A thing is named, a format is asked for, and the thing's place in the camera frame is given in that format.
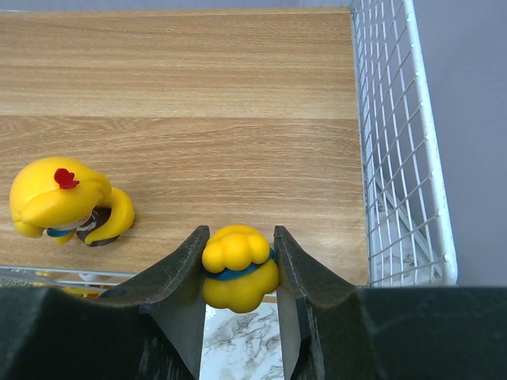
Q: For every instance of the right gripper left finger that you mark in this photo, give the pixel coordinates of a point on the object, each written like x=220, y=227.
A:
x=149, y=327

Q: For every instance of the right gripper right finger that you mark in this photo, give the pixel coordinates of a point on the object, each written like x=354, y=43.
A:
x=331, y=329

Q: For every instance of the yellow hair blue figure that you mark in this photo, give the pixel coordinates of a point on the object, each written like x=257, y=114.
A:
x=240, y=269

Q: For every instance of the yellow hair girl figure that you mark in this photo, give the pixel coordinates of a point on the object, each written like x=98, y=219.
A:
x=63, y=198

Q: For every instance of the yellow plastic basket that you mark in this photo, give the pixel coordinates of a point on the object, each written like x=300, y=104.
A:
x=80, y=284

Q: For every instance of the white wire wooden shelf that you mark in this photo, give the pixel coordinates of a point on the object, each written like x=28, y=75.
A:
x=316, y=119

